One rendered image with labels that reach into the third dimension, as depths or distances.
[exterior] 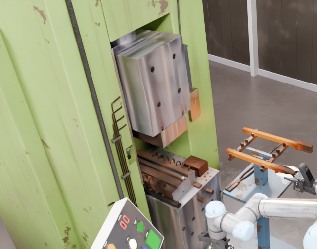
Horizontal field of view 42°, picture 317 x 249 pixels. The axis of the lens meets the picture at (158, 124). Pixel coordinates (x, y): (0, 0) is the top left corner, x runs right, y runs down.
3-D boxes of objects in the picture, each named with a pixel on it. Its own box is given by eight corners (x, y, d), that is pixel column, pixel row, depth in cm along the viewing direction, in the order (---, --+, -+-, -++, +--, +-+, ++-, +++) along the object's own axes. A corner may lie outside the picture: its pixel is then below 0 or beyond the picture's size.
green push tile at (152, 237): (161, 239, 191) (151, 228, 189) (157, 252, 185) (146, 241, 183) (158, 240, 192) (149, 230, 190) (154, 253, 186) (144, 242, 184)
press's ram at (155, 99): (202, 101, 217) (193, 27, 196) (153, 137, 195) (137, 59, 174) (144, 86, 243) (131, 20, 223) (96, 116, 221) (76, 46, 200)
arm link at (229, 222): (259, 213, 155) (235, 202, 163) (243, 231, 149) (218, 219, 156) (260, 228, 159) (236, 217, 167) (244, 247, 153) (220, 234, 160)
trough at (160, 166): (189, 176, 226) (189, 174, 225) (183, 182, 223) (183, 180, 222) (135, 154, 252) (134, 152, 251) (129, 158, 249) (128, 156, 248)
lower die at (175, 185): (196, 181, 232) (194, 169, 228) (173, 202, 221) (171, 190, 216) (142, 159, 259) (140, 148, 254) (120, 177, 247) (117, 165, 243)
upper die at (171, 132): (188, 128, 214) (186, 112, 209) (163, 148, 202) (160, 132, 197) (131, 110, 240) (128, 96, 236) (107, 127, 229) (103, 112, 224)
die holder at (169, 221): (225, 226, 260) (219, 170, 237) (188, 267, 238) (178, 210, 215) (159, 194, 295) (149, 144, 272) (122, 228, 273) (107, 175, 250)
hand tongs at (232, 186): (281, 143, 284) (281, 142, 284) (286, 145, 281) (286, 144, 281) (224, 189, 254) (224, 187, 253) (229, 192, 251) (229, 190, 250)
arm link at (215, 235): (203, 226, 167) (217, 215, 171) (204, 234, 170) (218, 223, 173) (216, 235, 162) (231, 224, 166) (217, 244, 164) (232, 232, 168)
